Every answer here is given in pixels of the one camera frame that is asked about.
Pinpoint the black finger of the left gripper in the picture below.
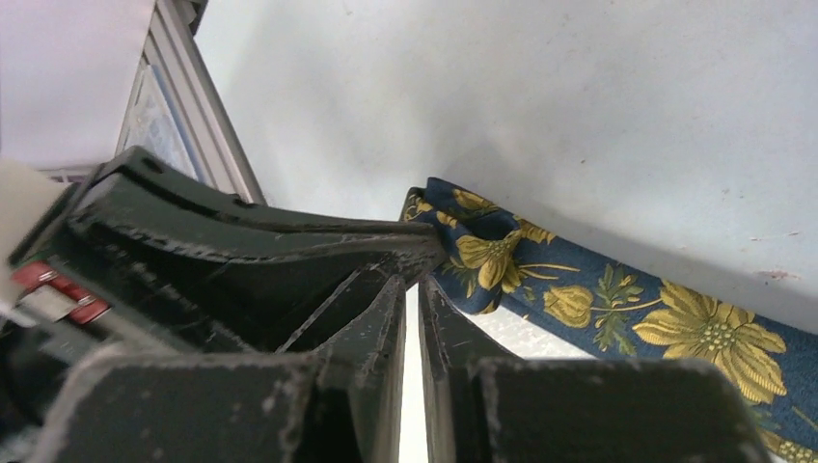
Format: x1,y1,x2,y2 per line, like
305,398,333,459
9,147,444,353

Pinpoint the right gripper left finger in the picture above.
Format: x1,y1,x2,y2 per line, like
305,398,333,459
30,277,405,462

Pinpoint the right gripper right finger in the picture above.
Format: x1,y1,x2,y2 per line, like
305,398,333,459
419,278,771,462

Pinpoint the navy gold floral tie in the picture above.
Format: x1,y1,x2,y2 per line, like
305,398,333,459
402,177,817,462

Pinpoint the aluminium frame rail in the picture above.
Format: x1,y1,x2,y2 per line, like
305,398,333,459
117,1,265,204

